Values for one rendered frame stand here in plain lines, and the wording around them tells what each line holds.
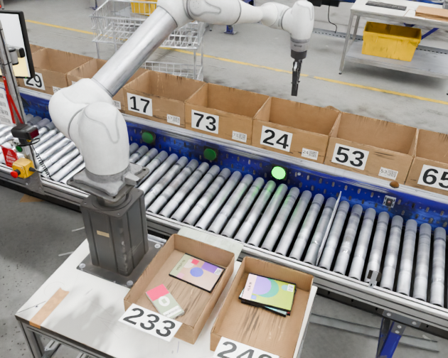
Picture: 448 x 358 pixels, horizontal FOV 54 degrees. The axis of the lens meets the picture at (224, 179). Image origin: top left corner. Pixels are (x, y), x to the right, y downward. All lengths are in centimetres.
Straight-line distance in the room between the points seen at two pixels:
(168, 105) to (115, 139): 102
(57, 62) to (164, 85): 82
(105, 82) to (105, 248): 63
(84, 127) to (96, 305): 69
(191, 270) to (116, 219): 40
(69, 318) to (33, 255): 141
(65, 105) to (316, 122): 140
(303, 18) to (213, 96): 83
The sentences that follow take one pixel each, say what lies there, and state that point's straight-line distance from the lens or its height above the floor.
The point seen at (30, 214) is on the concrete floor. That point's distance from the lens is 348.
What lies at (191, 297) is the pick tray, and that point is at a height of 76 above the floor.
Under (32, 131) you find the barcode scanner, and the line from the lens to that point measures 222.
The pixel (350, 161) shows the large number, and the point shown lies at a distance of 227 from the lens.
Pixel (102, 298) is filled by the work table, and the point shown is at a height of 75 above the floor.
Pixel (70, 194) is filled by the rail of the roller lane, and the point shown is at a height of 72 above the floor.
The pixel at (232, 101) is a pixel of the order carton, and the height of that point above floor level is 97.
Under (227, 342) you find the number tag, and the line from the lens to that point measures 154.
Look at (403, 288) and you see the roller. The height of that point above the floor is 75.
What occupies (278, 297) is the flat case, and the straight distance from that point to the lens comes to 174.
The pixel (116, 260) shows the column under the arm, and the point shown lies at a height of 83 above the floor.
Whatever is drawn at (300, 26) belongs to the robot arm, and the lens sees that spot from 211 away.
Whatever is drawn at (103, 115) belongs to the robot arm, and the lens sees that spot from 149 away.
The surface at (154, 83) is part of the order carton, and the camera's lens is 285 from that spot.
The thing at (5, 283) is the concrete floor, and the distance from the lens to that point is 305.
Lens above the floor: 214
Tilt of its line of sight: 36 degrees down
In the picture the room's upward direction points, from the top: 3 degrees clockwise
